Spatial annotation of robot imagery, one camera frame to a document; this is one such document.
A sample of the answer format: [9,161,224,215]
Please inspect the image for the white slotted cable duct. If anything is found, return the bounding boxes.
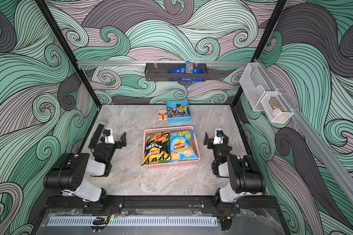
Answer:
[46,216,218,227]

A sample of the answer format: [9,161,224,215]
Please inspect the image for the black right frame post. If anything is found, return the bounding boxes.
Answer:
[231,0,289,106]

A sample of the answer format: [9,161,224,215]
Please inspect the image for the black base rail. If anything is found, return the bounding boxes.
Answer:
[45,195,281,215]

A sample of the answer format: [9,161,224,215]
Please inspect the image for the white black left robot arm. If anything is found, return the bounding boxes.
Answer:
[43,133,126,204]

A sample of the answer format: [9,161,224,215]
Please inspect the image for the black yellow potato chips bag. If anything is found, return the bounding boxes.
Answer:
[142,131,171,165]

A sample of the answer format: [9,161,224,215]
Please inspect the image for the black metal frame post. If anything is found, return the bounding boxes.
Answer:
[35,0,102,108]

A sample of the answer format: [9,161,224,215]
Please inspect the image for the assorted small parts in tray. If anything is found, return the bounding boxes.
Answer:
[167,104,191,118]

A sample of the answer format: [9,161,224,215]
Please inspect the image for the clear plastic wall bin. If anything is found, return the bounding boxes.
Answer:
[240,63,276,112]

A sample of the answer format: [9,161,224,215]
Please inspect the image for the pink perforated plastic basket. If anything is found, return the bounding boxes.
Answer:
[143,126,201,168]

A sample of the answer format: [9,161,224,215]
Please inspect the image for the small clear plastic bin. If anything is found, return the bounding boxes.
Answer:
[260,92,294,124]

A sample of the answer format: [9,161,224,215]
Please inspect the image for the black wall shelf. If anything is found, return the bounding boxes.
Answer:
[144,62,208,81]

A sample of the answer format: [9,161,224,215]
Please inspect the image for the aluminium wall rail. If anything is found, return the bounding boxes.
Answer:
[76,60,250,67]

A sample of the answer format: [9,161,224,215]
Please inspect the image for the red yellow matchbox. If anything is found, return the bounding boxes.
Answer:
[158,110,168,120]

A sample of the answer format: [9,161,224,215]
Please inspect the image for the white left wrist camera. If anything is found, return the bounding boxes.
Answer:
[103,129,114,144]

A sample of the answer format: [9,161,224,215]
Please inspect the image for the blue plastic tray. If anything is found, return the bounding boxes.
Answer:
[166,100,191,123]

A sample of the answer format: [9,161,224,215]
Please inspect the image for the blue snack package on shelf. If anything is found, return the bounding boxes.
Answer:
[169,62,204,81]

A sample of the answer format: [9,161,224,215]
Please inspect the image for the blue potato chips bag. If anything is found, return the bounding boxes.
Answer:
[168,130,199,165]

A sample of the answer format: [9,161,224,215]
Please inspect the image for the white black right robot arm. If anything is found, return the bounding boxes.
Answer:
[204,129,266,205]

